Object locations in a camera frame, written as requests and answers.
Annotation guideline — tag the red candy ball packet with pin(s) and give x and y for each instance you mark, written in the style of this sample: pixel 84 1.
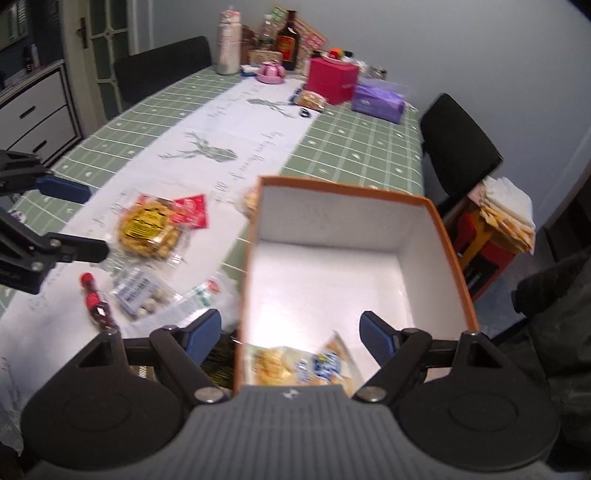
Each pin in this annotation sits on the red candy ball packet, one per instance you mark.
pixel 94 300

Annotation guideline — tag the black chair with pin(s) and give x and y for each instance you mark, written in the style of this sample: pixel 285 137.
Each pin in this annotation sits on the black chair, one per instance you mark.
pixel 161 64
pixel 457 143

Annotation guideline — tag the yellow cookie packet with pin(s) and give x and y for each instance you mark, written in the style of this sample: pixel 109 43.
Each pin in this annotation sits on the yellow cookie packet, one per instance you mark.
pixel 147 226

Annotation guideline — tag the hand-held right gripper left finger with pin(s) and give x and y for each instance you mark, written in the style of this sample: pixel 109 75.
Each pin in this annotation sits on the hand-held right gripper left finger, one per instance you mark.
pixel 205 334

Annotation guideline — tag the orange cardboard box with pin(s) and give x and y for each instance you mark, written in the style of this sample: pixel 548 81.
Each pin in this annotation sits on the orange cardboard box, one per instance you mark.
pixel 323 221

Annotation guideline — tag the pink box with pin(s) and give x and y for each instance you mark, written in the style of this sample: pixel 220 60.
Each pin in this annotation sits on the pink box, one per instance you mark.
pixel 330 81

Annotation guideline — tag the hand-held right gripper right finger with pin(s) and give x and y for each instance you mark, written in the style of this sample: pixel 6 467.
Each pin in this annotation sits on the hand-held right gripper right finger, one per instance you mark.
pixel 371 337

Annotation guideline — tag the purple tissue pack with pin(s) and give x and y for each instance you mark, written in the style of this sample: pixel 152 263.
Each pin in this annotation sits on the purple tissue pack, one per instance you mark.
pixel 376 99

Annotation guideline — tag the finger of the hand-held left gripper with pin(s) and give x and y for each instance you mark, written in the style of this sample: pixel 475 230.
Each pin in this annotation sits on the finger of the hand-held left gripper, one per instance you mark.
pixel 60 187
pixel 78 249

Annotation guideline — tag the brown figurine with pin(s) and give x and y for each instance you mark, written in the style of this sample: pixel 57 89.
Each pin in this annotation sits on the brown figurine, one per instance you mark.
pixel 248 36

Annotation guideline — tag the white bottle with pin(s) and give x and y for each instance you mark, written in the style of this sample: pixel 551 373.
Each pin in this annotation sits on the white bottle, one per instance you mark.
pixel 228 46

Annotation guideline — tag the white drawer cabinet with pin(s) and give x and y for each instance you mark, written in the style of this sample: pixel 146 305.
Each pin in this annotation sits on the white drawer cabinet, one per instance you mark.
pixel 37 115

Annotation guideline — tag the dark jacket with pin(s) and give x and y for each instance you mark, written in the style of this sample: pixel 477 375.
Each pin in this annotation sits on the dark jacket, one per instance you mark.
pixel 554 332

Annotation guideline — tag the stacked plastic stools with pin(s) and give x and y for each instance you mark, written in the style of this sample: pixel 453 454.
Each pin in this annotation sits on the stacked plastic stools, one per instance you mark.
pixel 494 256

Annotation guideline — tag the clear snack packet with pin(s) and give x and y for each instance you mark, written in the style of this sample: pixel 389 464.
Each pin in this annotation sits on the clear snack packet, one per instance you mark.
pixel 136 290

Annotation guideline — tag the white panel door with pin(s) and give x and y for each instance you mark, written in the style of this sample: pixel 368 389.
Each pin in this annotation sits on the white panel door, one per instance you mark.
pixel 99 46

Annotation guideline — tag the patterned card sheet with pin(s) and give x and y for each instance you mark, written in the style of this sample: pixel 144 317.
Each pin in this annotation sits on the patterned card sheet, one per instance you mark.
pixel 309 30

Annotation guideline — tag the blue white small packet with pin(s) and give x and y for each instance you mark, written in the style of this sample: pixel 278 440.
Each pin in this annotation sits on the blue white small packet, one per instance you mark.
pixel 249 69

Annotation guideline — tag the clear nut packet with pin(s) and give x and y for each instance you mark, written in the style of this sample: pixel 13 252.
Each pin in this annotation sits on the clear nut packet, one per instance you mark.
pixel 311 99

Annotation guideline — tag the white green snack packet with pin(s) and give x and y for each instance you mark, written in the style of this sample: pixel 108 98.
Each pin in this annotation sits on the white green snack packet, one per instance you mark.
pixel 203 295

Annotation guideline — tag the blue yellow snack packet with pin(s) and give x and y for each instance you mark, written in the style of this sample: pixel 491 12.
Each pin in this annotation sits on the blue yellow snack packet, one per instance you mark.
pixel 318 364

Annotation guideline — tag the yellow plastic stool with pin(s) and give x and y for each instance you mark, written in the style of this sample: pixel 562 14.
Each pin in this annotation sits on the yellow plastic stool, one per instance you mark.
pixel 475 240

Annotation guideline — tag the small pink dish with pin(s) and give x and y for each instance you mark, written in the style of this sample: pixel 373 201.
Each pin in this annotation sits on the small pink dish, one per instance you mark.
pixel 271 73

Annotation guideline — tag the clear plastic bottle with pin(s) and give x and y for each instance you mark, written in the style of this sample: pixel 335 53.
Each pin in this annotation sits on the clear plastic bottle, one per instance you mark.
pixel 266 34

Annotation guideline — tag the dark glass bottle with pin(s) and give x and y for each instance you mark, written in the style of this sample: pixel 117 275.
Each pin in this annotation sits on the dark glass bottle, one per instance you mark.
pixel 288 46

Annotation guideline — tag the white folded towel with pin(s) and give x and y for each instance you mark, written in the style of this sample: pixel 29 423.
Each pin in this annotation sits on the white folded towel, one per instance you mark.
pixel 508 194

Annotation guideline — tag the small black clip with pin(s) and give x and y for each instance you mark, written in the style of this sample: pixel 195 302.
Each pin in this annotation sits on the small black clip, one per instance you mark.
pixel 304 112

